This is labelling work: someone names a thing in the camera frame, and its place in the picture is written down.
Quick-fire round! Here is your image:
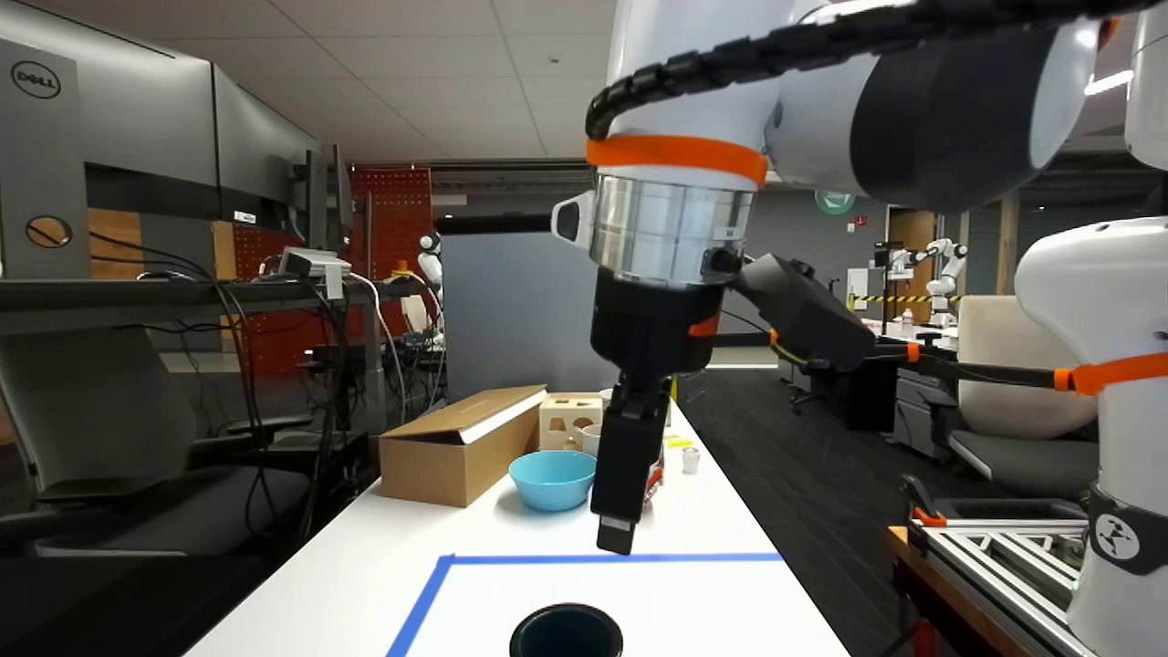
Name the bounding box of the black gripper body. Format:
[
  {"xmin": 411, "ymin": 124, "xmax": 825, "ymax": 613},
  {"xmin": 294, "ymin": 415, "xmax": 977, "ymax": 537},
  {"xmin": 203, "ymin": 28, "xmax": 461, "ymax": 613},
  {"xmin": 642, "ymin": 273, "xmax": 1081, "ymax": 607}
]
[{"xmin": 589, "ymin": 265, "xmax": 731, "ymax": 393}]

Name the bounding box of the light blue bowl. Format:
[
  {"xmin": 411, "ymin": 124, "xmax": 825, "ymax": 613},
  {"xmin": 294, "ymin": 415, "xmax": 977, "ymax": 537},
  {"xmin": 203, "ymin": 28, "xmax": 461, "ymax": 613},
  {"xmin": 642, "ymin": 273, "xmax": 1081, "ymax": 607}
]
[{"xmin": 503, "ymin": 450, "xmax": 601, "ymax": 517}]

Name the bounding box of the blue tape line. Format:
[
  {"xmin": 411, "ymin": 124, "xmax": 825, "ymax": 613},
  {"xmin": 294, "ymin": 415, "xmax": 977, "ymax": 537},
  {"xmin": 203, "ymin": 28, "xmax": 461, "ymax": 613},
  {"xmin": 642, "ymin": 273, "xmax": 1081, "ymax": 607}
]
[{"xmin": 382, "ymin": 550, "xmax": 783, "ymax": 657}]

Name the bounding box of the brown cardboard box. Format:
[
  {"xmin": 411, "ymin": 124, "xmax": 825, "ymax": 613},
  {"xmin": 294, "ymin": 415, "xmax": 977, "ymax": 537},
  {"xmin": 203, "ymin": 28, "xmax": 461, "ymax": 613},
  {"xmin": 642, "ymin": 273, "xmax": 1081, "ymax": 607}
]
[{"xmin": 374, "ymin": 383, "xmax": 550, "ymax": 511}]

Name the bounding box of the dark teal mug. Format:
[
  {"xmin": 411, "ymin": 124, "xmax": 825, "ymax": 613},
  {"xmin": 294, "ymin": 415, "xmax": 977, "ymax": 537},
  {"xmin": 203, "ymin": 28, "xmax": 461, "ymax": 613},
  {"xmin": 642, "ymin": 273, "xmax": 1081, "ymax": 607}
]
[{"xmin": 503, "ymin": 597, "xmax": 629, "ymax": 657}]

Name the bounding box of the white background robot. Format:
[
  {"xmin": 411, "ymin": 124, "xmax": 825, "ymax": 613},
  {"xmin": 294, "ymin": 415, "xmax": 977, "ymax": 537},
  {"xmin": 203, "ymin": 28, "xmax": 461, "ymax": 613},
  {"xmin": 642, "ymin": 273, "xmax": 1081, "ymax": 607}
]
[{"xmin": 868, "ymin": 233, "xmax": 974, "ymax": 322}]

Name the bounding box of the white power strip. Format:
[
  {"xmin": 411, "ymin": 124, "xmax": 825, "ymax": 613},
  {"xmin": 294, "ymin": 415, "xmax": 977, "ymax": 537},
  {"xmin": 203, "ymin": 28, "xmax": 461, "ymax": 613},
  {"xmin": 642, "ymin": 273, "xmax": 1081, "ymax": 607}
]
[{"xmin": 277, "ymin": 245, "xmax": 356, "ymax": 300}]

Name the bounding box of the grey monitor without logo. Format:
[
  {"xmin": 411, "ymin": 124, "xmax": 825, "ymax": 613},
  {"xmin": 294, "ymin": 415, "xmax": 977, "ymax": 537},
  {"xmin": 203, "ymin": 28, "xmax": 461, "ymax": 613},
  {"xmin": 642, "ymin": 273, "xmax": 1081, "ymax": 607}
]
[{"xmin": 207, "ymin": 62, "xmax": 322, "ymax": 238}]

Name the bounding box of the grey Dell monitor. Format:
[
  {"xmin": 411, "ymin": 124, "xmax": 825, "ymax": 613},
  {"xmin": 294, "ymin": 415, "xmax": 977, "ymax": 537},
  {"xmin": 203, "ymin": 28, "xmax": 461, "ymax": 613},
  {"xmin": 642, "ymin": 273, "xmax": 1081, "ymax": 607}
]
[{"xmin": 0, "ymin": 33, "xmax": 96, "ymax": 286}]

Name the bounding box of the black camera on mount arm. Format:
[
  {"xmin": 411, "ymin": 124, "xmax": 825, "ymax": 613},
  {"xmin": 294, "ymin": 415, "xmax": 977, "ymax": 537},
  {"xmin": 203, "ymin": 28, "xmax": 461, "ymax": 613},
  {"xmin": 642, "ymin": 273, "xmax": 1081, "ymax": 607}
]
[{"xmin": 733, "ymin": 249, "xmax": 913, "ymax": 374}]

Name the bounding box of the green round wall sign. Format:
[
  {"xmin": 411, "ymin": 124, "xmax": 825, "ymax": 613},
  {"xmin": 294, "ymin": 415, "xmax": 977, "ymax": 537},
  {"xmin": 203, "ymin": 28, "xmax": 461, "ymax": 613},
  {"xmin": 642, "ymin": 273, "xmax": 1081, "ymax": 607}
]
[{"xmin": 809, "ymin": 185, "xmax": 856, "ymax": 222}]

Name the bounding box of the black corrugated cable conduit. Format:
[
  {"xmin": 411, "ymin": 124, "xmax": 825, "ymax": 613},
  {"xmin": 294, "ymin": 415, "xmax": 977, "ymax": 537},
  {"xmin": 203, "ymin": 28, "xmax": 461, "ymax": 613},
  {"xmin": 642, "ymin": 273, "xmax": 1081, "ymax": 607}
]
[{"xmin": 579, "ymin": 0, "xmax": 1168, "ymax": 147}]

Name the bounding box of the black articulated camera mount arm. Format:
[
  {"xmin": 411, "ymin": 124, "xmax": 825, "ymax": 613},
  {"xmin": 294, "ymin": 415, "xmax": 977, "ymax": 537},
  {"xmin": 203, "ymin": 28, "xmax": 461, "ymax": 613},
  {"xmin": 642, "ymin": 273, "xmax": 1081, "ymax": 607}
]
[{"xmin": 893, "ymin": 336, "xmax": 1101, "ymax": 398}]

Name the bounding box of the aluminium rail robot stand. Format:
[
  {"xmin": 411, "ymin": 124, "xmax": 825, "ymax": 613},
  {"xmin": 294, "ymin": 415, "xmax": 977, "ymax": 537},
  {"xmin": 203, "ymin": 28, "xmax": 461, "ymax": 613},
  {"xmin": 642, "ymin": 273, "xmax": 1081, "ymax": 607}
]
[{"xmin": 882, "ymin": 500, "xmax": 1101, "ymax": 657}]

